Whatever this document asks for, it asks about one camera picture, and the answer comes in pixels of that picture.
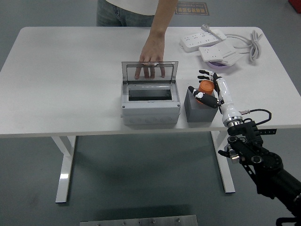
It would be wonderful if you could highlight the red box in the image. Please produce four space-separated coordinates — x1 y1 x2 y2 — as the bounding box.
288 0 301 14

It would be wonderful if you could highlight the grey plastic junction box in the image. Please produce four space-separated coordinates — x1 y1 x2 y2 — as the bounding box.
120 81 182 125

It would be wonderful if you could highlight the black cable loop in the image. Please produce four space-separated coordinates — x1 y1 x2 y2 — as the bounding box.
275 217 301 226

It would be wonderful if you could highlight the white coiled power cable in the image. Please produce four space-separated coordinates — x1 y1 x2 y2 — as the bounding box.
224 29 264 64

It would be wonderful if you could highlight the orange cylinder battery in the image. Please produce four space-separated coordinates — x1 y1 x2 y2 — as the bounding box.
197 80 215 104

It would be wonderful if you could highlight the short white power strip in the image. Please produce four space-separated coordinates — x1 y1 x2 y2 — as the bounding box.
198 44 237 62

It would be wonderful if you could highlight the white power plug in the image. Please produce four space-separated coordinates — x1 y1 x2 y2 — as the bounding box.
200 22 214 33

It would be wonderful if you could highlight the white table leg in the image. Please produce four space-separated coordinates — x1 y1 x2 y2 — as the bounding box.
211 131 236 194
51 136 77 203

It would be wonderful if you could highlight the person's left hand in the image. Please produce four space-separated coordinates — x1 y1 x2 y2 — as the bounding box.
134 35 165 80

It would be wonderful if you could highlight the purple round dish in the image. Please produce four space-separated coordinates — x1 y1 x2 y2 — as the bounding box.
206 60 232 70

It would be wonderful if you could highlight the person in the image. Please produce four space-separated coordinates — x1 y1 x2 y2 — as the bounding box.
96 0 179 80

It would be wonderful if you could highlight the brown floor sign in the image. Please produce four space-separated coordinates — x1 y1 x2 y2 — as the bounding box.
175 1 210 16

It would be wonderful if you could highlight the grey holder block with hole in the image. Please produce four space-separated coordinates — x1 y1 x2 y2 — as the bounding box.
184 87 219 123

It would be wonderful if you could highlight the white flat socket panel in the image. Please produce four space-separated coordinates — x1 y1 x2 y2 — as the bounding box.
218 51 242 67

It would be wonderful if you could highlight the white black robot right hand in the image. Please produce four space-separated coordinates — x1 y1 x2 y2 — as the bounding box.
187 69 243 123

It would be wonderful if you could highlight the long white power strip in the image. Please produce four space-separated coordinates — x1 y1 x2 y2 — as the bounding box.
180 32 228 53

